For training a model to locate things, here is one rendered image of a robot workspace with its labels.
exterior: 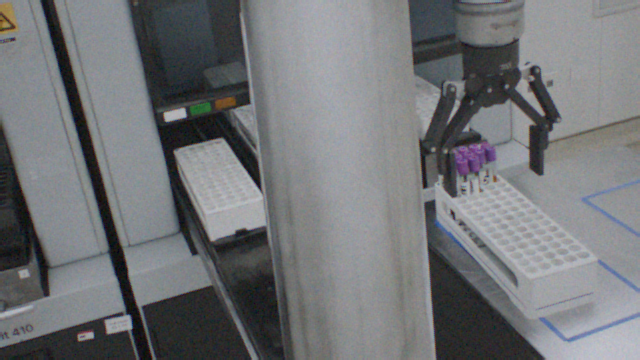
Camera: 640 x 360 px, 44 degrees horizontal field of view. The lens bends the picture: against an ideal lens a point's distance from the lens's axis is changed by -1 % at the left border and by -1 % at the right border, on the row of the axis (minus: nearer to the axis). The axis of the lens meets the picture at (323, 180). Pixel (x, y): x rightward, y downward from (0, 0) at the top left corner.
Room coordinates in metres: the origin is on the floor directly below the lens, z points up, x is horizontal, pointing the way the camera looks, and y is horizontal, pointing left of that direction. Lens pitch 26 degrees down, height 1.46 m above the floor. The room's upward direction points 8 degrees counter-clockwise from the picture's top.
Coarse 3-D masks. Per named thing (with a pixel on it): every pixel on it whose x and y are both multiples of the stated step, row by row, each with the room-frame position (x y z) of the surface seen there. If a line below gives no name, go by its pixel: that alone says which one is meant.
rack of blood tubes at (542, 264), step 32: (512, 192) 1.03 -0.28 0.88; (448, 224) 1.04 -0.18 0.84; (480, 224) 0.96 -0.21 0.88; (512, 224) 0.95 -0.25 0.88; (544, 224) 0.94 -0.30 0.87; (480, 256) 0.94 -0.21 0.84; (512, 256) 0.87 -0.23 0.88; (544, 256) 0.86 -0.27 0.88; (576, 256) 0.84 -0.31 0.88; (512, 288) 0.85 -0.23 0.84; (544, 288) 0.81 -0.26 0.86; (576, 288) 0.82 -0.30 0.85
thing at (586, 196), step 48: (528, 192) 1.13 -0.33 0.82; (576, 192) 1.11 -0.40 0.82; (624, 192) 1.09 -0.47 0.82; (432, 240) 1.03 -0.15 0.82; (624, 240) 0.95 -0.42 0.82; (480, 288) 0.89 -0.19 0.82; (624, 288) 0.84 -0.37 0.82; (528, 336) 0.77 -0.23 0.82; (576, 336) 0.76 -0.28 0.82; (624, 336) 0.75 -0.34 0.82
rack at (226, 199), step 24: (216, 144) 1.40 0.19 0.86; (192, 168) 1.31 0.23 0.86; (216, 168) 1.30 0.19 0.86; (240, 168) 1.28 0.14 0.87; (192, 192) 1.29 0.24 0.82; (216, 192) 1.21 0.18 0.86; (240, 192) 1.19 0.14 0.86; (216, 216) 1.13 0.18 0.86; (240, 216) 1.14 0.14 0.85; (264, 216) 1.15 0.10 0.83
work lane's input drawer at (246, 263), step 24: (192, 216) 1.24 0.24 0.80; (216, 240) 1.12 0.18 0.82; (240, 240) 1.12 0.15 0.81; (264, 240) 1.12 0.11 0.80; (216, 264) 1.06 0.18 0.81; (240, 264) 1.06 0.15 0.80; (264, 264) 1.05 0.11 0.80; (216, 288) 1.04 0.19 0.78; (240, 288) 0.99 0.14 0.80; (264, 288) 0.98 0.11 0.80; (240, 312) 0.92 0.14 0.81; (264, 312) 0.92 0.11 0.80; (240, 336) 0.89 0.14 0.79; (264, 336) 0.87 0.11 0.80
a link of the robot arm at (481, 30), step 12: (516, 0) 0.96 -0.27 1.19; (456, 12) 0.99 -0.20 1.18; (468, 12) 0.97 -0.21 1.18; (480, 12) 0.96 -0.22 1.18; (492, 12) 0.95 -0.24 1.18; (504, 12) 0.96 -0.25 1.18; (516, 12) 0.96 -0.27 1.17; (456, 24) 0.99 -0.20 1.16; (468, 24) 0.97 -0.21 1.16; (480, 24) 0.96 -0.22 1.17; (492, 24) 0.95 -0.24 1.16; (504, 24) 0.96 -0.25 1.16; (516, 24) 0.96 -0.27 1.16; (456, 36) 1.00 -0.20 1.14; (468, 36) 0.97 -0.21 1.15; (480, 36) 0.96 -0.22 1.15; (492, 36) 0.96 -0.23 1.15; (504, 36) 0.96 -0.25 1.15; (516, 36) 0.96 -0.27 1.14
